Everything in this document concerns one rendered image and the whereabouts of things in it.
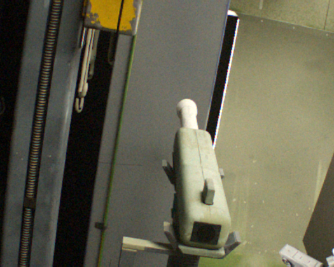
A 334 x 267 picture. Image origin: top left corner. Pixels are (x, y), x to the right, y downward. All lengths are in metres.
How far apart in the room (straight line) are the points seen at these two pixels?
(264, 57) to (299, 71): 0.16
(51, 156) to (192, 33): 0.53
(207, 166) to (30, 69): 0.24
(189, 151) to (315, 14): 2.38
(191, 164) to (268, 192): 2.11
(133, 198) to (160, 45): 0.28
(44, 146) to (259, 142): 2.25
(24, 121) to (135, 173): 0.56
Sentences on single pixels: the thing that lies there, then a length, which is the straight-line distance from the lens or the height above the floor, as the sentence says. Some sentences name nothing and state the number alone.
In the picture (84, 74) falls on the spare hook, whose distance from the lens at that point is 1.34.
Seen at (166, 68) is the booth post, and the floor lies 1.16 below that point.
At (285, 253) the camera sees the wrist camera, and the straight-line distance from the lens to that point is 1.43.
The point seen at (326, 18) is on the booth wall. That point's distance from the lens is 3.23.
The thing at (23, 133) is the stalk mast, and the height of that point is 1.17.
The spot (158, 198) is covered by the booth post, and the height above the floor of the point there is 0.93.
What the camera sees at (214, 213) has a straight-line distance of 0.71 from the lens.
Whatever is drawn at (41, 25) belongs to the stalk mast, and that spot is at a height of 1.28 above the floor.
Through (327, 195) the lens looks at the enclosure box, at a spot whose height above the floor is 0.73.
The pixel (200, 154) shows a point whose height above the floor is 1.14.
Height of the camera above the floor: 1.40
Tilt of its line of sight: 16 degrees down
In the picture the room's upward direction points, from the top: 10 degrees clockwise
